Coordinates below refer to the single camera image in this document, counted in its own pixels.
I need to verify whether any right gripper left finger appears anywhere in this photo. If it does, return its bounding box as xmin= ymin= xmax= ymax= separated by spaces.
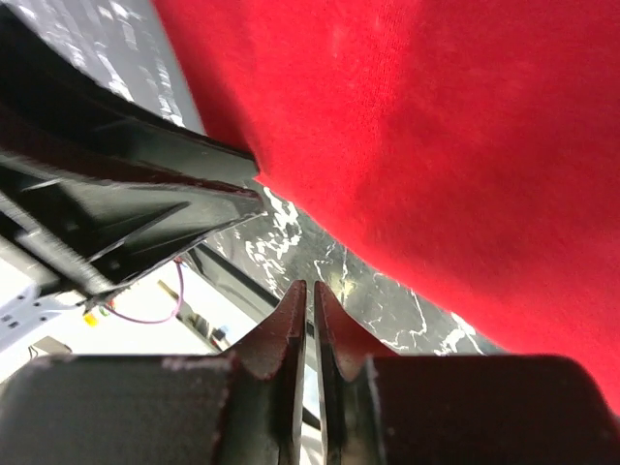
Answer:
xmin=1 ymin=281 xmax=307 ymax=464

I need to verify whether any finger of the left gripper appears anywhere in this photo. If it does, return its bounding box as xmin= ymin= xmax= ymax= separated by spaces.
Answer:
xmin=1 ymin=5 xmax=259 ymax=184
xmin=1 ymin=151 xmax=263 ymax=300

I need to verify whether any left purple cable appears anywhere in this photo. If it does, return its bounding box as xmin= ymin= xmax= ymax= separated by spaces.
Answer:
xmin=108 ymin=261 xmax=186 ymax=326

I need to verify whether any left small connector board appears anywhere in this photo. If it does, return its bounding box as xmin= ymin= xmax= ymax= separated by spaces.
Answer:
xmin=82 ymin=287 xmax=148 ymax=325

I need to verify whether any red t shirt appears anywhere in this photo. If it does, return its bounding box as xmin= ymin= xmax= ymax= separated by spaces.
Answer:
xmin=155 ymin=1 xmax=619 ymax=408

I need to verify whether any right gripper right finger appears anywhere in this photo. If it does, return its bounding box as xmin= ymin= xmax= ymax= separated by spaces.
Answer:
xmin=314 ymin=283 xmax=619 ymax=464

